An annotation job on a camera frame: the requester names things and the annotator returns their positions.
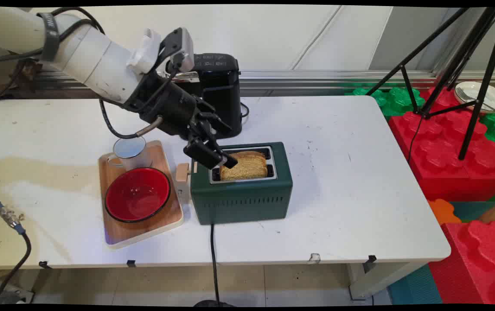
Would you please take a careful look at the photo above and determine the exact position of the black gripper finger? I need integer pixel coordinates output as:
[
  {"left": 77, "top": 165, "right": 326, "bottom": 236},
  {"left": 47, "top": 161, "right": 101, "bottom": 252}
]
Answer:
[
  {"left": 197, "top": 111, "right": 233, "bottom": 135},
  {"left": 183, "top": 122, "right": 239, "bottom": 170}
]

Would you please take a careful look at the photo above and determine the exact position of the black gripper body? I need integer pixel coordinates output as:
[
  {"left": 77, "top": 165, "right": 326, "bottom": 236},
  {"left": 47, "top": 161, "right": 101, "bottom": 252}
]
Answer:
[{"left": 125, "top": 71, "right": 217, "bottom": 140}]

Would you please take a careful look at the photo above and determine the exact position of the black coffee machine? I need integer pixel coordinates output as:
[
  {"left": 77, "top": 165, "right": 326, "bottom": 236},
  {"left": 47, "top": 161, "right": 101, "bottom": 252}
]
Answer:
[{"left": 174, "top": 53, "right": 243, "bottom": 140}]

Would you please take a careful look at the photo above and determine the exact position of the green two-slot toaster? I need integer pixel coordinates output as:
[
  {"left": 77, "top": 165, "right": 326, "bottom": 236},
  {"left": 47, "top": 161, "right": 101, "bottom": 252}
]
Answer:
[{"left": 190, "top": 142, "right": 294, "bottom": 225}]

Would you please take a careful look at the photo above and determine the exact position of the clear glass mug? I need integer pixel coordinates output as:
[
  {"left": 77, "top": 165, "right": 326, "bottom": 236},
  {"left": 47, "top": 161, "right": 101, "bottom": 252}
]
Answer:
[{"left": 107, "top": 136, "right": 153, "bottom": 171}]

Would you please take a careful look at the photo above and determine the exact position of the red bowl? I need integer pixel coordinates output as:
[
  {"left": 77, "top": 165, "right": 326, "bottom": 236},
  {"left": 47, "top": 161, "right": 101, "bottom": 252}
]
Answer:
[{"left": 104, "top": 167, "right": 171, "bottom": 223}]

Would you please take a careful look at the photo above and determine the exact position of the wooden serving tray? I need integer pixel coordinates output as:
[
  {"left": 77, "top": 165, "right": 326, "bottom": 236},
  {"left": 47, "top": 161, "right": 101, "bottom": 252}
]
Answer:
[{"left": 98, "top": 140, "right": 184, "bottom": 249}]

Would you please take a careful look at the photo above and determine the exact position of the green foam block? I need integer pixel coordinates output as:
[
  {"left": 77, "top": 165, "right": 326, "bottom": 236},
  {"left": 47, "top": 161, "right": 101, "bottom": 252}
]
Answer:
[{"left": 345, "top": 86, "right": 426, "bottom": 118}]

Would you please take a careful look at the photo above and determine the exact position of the large red foam block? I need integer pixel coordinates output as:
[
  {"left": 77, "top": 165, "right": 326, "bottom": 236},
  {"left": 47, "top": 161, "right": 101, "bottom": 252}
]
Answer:
[{"left": 388, "top": 86, "right": 495, "bottom": 202}]

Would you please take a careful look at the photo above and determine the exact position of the orange foam block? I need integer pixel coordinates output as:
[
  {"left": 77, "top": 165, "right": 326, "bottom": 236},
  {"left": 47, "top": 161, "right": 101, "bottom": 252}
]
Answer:
[{"left": 428, "top": 199, "right": 462, "bottom": 225}]

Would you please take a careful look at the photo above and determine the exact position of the white plate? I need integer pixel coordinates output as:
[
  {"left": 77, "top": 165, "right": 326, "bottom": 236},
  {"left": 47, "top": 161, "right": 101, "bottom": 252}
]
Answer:
[{"left": 454, "top": 81, "right": 495, "bottom": 114}]

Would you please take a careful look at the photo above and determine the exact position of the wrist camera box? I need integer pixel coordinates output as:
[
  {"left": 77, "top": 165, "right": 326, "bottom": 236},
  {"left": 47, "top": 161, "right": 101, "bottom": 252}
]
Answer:
[{"left": 127, "top": 27, "right": 195, "bottom": 75}]

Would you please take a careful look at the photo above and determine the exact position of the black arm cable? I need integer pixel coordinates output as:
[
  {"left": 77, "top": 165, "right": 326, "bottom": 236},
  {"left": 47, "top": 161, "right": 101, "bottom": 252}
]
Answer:
[{"left": 99, "top": 98, "right": 163, "bottom": 140}]

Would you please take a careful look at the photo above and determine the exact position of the black toaster power cable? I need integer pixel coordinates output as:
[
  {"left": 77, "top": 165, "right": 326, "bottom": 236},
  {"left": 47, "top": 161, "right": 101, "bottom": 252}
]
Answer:
[{"left": 193, "top": 223, "right": 235, "bottom": 307}]

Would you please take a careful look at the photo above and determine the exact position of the black cable with connector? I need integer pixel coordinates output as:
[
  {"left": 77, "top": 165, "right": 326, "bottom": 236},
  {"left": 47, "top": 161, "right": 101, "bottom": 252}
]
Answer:
[{"left": 0, "top": 190, "right": 32, "bottom": 303}]

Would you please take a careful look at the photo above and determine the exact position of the black camera tripod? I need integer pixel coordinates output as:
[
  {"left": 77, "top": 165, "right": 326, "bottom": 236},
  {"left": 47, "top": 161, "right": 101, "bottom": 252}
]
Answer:
[{"left": 365, "top": 6, "right": 495, "bottom": 161}]

